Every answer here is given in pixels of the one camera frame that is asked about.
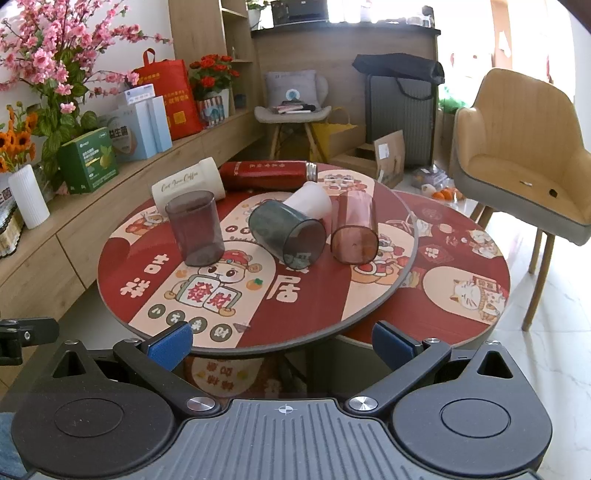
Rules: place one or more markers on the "teal translucent plastic cup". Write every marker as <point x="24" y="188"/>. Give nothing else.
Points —
<point x="277" y="226"/>

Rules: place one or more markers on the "tall pale blue box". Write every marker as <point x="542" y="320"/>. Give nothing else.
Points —
<point x="159" y="124"/>

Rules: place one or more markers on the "grey printed cushion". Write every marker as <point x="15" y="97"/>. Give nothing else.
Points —
<point x="295" y="87"/>

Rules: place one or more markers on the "red flowers in printed pot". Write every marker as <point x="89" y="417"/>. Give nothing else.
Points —
<point x="212" y="69"/>

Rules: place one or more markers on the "pale blue printed box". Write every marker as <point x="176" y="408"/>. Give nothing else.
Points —
<point x="122" y="134"/>

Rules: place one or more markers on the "dark brown translucent cup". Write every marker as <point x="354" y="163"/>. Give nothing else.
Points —
<point x="194" y="230"/>

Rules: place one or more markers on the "pink translucent tumbler on side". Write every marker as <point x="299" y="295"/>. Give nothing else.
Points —
<point x="353" y="217"/>

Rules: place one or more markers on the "red thermos bottle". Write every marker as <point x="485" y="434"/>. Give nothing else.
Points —
<point x="263" y="175"/>

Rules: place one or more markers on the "wooden counter with dark top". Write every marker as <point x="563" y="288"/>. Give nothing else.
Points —
<point x="300" y="50"/>

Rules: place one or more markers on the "wooden shelf unit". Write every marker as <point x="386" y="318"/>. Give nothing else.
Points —
<point x="194" y="37"/>

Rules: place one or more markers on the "green product box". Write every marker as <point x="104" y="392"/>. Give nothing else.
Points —
<point x="87" y="161"/>

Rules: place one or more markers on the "blue clothing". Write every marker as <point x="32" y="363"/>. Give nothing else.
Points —
<point x="5" y="443"/>

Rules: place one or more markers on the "dark items on chair seat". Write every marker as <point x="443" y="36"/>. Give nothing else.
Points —
<point x="293" y="109"/>

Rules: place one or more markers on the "low round printed red table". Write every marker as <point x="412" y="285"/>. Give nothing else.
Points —
<point x="461" y="286"/>

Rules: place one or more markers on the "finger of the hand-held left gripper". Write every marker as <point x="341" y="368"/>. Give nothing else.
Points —
<point x="37" y="330"/>

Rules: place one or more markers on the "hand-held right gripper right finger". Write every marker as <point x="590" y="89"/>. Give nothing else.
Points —
<point x="391" y="345"/>

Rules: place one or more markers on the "small dark scrap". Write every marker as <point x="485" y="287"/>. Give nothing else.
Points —
<point x="240" y="327"/>

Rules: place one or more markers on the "green plant in white pot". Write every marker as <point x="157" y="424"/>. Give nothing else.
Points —
<point x="255" y="16"/>

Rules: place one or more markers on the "black bag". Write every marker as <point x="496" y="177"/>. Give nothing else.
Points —
<point x="397" y="64"/>

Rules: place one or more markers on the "upright cardboard box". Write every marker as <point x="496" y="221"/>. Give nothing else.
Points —
<point x="388" y="157"/>

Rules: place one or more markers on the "yellow paper bag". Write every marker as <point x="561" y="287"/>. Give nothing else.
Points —
<point x="334" y="138"/>

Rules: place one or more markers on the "bag of dark fruit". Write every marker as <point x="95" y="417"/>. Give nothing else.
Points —
<point x="429" y="177"/>

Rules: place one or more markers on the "white shell chair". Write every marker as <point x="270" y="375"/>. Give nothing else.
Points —
<point x="277" y="116"/>

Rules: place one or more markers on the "red gift bag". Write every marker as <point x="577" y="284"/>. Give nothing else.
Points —
<point x="178" y="101"/>

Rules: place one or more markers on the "orange artificial sunflowers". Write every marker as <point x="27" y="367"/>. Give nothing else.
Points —
<point x="14" y="143"/>

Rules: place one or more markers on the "flat cardboard boxes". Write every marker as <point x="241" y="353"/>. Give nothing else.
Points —
<point x="355" y="157"/>

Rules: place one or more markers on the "small white box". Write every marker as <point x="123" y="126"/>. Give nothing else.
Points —
<point x="138" y="94"/>

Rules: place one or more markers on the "tall round printed red table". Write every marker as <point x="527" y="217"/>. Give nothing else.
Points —
<point x="138" y="258"/>

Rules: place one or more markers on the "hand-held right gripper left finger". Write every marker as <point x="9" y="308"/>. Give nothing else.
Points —
<point x="168" y="345"/>

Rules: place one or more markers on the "pink artificial blossom branches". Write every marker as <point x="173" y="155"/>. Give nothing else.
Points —
<point x="46" y="60"/>

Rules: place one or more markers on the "white translucent plastic cup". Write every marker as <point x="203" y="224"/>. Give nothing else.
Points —
<point x="307" y="198"/>

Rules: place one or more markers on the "oranges on floor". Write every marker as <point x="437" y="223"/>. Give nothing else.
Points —
<point x="443" y="194"/>

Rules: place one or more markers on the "glass jars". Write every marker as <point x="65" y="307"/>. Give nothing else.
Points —
<point x="422" y="21"/>

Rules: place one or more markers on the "beige upholstered armchair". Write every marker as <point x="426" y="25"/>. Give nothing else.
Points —
<point x="521" y="138"/>

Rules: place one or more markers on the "white ribbed vase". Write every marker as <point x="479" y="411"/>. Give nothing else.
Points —
<point x="27" y="198"/>

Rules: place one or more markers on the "green plastic bag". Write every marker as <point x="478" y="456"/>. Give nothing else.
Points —
<point x="451" y="101"/>

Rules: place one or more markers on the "cream paper coffee cup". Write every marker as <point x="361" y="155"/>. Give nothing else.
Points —
<point x="184" y="182"/>

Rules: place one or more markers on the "wooden sideboard cabinet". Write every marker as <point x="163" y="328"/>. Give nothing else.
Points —
<point x="69" y="249"/>

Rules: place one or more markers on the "grey ribbed suitcase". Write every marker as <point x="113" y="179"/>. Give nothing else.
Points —
<point x="392" y="120"/>

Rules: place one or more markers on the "black printer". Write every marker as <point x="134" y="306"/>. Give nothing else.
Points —
<point x="298" y="11"/>

